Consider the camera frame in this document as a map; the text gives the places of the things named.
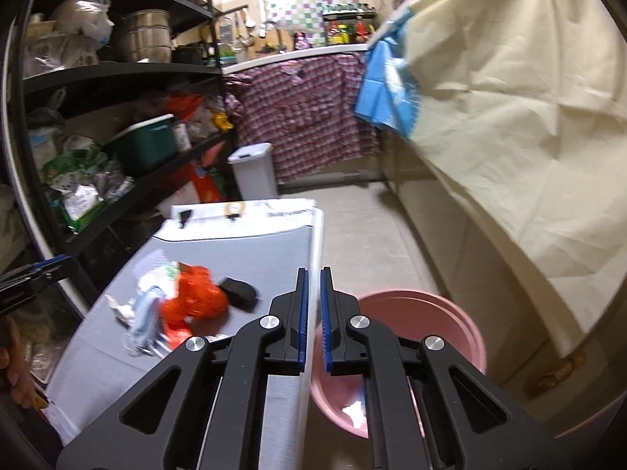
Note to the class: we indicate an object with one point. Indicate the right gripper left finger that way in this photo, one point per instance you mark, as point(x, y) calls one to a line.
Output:
point(202, 406)

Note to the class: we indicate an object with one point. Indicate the orange plastic bag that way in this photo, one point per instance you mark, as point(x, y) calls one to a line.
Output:
point(198, 297)

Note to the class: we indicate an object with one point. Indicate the white printed table cover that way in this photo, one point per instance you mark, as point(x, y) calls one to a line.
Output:
point(227, 220)

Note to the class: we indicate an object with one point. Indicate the green storage box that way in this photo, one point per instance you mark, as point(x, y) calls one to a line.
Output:
point(144, 146)

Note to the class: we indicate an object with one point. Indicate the spice rack with bottles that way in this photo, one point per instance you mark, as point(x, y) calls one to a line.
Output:
point(345, 24)

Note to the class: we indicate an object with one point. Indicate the red plaid shirt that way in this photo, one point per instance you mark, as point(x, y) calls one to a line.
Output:
point(305, 109)

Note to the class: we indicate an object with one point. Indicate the blue patterned cloth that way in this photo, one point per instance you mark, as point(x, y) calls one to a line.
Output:
point(389, 95)

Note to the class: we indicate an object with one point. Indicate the cream hanging cloth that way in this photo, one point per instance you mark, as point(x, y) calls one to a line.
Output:
point(522, 117)

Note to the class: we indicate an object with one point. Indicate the black metal shelf rack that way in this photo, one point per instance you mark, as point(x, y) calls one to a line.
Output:
point(99, 94)

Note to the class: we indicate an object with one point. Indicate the white bag green print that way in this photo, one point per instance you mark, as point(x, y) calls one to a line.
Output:
point(164, 278)

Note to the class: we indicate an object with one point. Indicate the light blue face mask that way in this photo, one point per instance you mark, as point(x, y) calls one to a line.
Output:
point(145, 326)

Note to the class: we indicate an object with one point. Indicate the pink plastic trash bucket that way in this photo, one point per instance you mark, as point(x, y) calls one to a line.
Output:
point(410, 314)

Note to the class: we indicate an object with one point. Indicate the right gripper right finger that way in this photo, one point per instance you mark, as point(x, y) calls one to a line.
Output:
point(427, 406)

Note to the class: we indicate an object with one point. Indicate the steel pot on shelf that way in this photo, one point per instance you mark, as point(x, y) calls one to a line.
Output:
point(145, 37)

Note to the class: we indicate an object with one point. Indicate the green white food package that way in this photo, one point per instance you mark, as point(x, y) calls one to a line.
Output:
point(82, 181)

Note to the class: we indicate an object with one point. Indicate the grey table cloth mat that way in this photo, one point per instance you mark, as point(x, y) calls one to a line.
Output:
point(96, 370)

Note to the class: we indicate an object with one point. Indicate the white lidded bin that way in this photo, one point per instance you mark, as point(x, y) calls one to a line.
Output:
point(254, 171)

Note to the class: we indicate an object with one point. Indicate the person's left hand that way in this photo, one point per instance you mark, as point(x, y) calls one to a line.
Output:
point(15, 369)

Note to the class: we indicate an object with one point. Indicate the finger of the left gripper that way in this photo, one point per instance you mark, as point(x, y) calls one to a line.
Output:
point(50, 265)

